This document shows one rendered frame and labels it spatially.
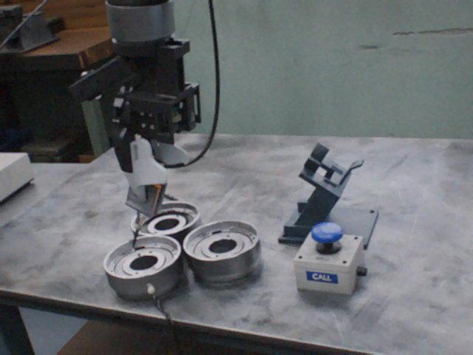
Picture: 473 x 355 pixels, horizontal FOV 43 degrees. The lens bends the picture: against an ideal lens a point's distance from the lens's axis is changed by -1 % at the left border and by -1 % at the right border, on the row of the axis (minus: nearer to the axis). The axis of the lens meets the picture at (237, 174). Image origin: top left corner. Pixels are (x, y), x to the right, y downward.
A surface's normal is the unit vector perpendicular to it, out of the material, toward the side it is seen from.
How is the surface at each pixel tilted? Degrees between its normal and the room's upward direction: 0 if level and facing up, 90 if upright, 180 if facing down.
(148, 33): 97
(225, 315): 0
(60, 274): 0
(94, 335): 0
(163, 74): 91
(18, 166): 90
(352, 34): 90
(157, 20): 98
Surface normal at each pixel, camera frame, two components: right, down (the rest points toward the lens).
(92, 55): 0.90, 0.05
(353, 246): -0.14, -0.90
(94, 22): -0.40, 0.43
